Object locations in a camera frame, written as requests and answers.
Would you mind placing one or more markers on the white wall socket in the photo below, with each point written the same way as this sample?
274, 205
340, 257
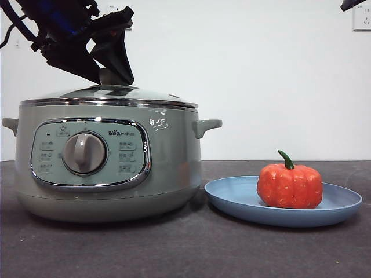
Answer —
362, 20
113, 9

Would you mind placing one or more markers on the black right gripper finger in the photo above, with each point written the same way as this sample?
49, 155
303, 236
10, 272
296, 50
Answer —
349, 5

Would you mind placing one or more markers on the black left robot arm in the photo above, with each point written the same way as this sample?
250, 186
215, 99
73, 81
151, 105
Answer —
49, 14

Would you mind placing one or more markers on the blue plate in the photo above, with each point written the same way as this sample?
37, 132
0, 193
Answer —
232, 197

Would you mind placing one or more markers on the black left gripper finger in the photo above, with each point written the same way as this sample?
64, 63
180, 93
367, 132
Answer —
75, 63
119, 55

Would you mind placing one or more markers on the orange toy pumpkin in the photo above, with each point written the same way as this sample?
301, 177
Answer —
290, 188

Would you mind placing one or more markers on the glass steamer lid with knob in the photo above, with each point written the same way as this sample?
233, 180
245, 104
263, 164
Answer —
116, 95

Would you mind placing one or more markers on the grey-green electric steamer pot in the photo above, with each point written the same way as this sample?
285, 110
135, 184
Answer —
174, 162

